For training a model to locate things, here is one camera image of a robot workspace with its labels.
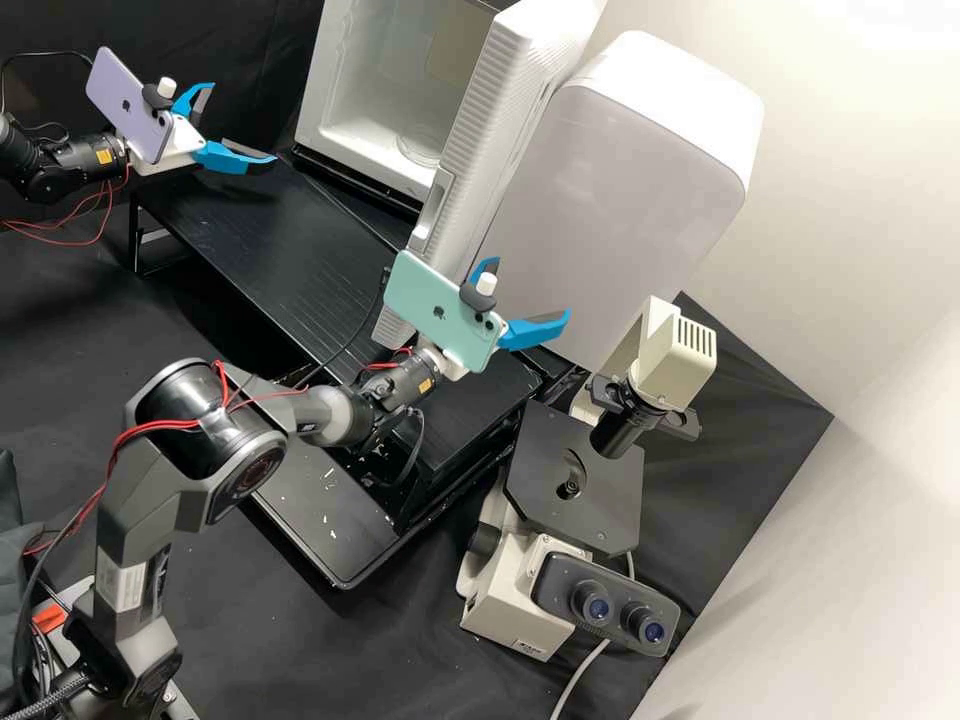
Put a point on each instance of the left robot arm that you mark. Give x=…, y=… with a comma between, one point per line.
x=67, y=161

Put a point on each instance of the wrist camera phone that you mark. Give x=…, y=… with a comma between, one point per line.
x=124, y=105
x=427, y=300

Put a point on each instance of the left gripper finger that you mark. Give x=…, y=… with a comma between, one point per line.
x=196, y=94
x=229, y=156

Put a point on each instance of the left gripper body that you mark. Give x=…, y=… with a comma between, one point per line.
x=180, y=144

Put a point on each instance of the incubator door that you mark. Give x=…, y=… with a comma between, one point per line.
x=487, y=97

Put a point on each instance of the black tray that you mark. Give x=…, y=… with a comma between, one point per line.
x=322, y=517

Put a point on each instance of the left wrist camera phone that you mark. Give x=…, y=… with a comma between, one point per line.
x=124, y=105

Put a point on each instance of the white incubator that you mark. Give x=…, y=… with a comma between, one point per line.
x=322, y=75

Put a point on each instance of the petri dish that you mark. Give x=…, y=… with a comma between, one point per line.
x=420, y=150

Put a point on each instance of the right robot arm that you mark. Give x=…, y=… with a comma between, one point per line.
x=187, y=442

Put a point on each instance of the right wrist camera phone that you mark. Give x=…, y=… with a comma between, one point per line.
x=427, y=300

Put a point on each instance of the white box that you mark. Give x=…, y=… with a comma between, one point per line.
x=637, y=225

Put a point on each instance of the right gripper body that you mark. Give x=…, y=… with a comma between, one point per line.
x=446, y=364

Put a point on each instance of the black platform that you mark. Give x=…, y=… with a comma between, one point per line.
x=352, y=178
x=285, y=247
x=472, y=465

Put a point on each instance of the cream microscope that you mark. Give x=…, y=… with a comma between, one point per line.
x=510, y=607

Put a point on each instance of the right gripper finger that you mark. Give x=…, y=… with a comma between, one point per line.
x=532, y=330
x=486, y=265

